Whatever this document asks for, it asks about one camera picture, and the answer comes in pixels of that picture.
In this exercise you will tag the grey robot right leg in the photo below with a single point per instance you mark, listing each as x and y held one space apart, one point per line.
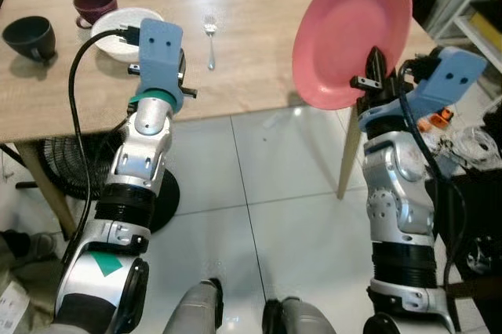
302 318

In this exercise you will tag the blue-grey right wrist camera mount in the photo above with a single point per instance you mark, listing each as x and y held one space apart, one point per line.
451 79

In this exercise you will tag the grey robot left leg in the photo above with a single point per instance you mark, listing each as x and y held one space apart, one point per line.
192 310

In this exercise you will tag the black cup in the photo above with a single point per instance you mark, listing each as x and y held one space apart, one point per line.
30 36

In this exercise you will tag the orange black device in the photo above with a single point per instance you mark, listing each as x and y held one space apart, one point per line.
443 118

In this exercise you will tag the purple cup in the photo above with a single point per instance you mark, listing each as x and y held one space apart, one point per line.
96 3

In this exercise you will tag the white bowl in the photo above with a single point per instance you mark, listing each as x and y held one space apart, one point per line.
118 20

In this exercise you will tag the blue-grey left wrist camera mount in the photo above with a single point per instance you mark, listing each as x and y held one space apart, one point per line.
161 52

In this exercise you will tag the grey power adapter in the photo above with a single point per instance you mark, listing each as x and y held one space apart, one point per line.
449 165

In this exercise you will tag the grey robot leg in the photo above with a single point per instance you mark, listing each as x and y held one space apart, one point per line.
302 318
192 310

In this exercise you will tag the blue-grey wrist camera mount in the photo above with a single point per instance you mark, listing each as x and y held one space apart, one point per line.
161 52
451 79

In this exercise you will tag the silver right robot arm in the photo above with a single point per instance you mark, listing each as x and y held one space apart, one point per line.
400 193

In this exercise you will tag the black office chair base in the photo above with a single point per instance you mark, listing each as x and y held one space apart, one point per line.
478 259

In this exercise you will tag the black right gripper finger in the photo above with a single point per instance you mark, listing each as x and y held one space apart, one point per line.
376 67

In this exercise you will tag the pink plate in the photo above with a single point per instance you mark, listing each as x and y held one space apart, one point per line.
345 28

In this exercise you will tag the metal fork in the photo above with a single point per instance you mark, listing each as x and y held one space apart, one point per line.
210 32

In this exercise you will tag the black pedestal fan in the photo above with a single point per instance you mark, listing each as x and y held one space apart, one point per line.
70 165

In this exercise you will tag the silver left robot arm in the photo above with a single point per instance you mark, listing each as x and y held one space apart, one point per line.
129 185

